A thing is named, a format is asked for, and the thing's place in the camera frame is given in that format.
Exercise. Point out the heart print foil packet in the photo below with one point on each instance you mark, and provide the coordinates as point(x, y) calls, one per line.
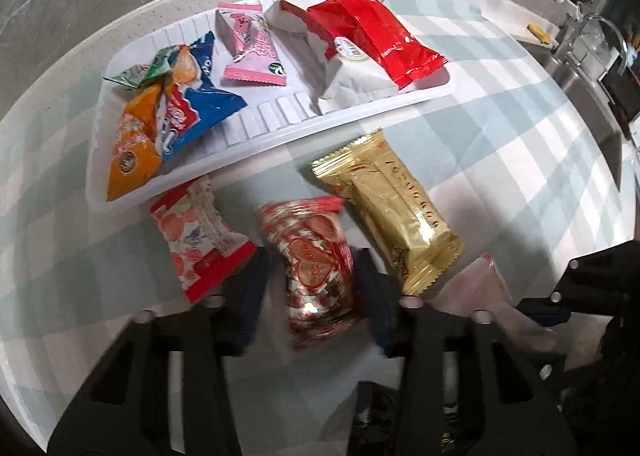
point(312, 276)

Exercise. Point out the small green snack packet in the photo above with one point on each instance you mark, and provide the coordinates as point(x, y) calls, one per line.
point(142, 71)

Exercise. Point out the chrome faucet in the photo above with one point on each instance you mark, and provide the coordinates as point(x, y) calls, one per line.
point(607, 36)

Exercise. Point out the dark framed tablet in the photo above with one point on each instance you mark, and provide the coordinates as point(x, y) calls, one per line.
point(620, 101)

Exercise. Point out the pink snack packet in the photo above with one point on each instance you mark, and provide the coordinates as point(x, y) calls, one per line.
point(250, 49)

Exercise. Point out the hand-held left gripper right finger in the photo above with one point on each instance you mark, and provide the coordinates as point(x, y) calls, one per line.
point(376, 307)

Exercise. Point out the yellow sponge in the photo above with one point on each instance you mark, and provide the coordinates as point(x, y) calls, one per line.
point(540, 34)

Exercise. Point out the cream orange snack packet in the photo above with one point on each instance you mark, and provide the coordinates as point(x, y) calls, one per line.
point(184, 67)

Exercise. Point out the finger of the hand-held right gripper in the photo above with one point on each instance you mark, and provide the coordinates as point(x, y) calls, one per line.
point(545, 312)
point(600, 276)

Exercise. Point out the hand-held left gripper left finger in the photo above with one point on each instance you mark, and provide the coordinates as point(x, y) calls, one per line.
point(249, 297)

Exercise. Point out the pale pink translucent packet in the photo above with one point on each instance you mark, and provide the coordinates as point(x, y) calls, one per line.
point(480, 296)

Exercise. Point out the white packet with red stripe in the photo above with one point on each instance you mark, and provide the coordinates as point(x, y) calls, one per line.
point(350, 79)

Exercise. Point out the steel sink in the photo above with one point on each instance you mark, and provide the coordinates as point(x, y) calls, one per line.
point(590, 106)

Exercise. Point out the red strawberry print packet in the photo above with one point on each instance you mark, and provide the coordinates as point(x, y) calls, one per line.
point(200, 241)

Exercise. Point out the gold foil snack packet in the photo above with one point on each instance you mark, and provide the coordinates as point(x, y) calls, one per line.
point(395, 216)

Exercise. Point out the blue snack packet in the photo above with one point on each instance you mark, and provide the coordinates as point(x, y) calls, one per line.
point(200, 101)

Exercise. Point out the red snack packet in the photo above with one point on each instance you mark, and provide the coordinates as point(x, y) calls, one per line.
point(370, 36)

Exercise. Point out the white plastic tray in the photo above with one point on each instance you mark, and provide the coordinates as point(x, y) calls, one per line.
point(280, 136)

